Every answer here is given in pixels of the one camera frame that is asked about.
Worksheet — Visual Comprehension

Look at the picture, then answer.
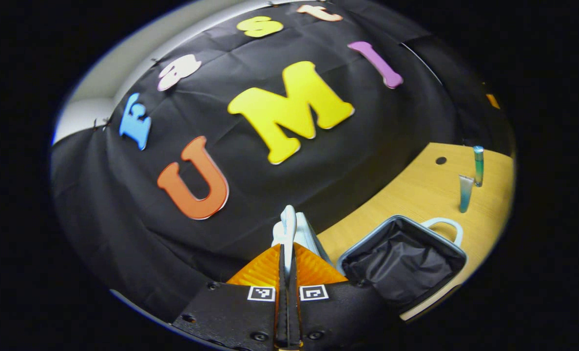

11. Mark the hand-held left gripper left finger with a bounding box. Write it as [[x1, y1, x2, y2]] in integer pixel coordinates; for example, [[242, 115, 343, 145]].
[[173, 243, 289, 350]]

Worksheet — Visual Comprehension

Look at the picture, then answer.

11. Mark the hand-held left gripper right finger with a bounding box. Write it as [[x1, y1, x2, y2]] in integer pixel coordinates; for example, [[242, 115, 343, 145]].
[[289, 243, 402, 350]]

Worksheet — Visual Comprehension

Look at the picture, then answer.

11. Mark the teal skincare bottle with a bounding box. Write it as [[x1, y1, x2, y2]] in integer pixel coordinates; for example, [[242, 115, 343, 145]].
[[473, 145, 485, 188]]

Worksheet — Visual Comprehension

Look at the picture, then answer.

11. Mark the teal skincare tube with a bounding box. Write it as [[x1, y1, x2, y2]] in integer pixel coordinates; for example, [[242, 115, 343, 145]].
[[459, 175, 475, 214]]

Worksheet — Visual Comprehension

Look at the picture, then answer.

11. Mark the light blue suitcase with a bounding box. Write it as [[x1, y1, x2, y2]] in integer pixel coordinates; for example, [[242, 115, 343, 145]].
[[271, 205, 467, 315]]

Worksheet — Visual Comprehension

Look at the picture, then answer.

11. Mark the black backdrop cloth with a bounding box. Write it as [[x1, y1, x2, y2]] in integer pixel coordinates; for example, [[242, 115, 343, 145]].
[[51, 0, 514, 322]]

